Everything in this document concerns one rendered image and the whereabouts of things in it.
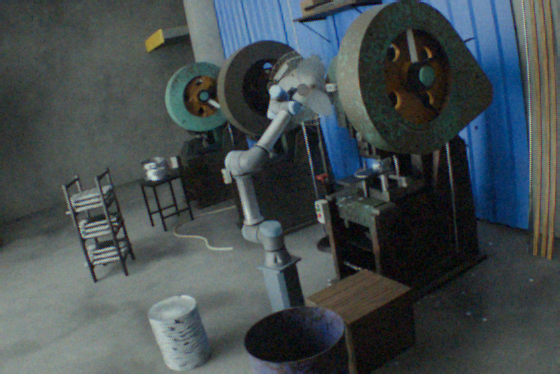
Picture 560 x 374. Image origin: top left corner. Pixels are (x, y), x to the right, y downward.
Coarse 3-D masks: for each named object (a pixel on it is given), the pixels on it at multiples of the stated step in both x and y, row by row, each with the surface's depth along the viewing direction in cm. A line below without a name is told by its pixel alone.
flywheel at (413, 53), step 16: (416, 32) 234; (400, 48) 230; (416, 48) 235; (432, 48) 241; (384, 64) 227; (400, 64) 232; (416, 64) 224; (432, 64) 242; (448, 64) 245; (400, 80) 232; (416, 80) 224; (432, 80) 226; (448, 80) 248; (400, 96) 235; (416, 96) 239; (432, 96) 246; (448, 96) 248; (400, 112) 235; (416, 112) 241; (432, 112) 246
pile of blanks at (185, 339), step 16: (176, 320) 244; (192, 320) 249; (160, 336) 246; (176, 336) 244; (192, 336) 248; (176, 352) 247; (192, 352) 249; (208, 352) 258; (176, 368) 251; (192, 368) 250
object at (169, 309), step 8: (176, 296) 268; (184, 296) 267; (160, 304) 263; (168, 304) 261; (176, 304) 258; (184, 304) 258; (192, 304) 256; (152, 312) 254; (160, 312) 253; (168, 312) 250; (176, 312) 249; (184, 312) 248; (152, 320) 244; (160, 320) 243; (168, 320) 242
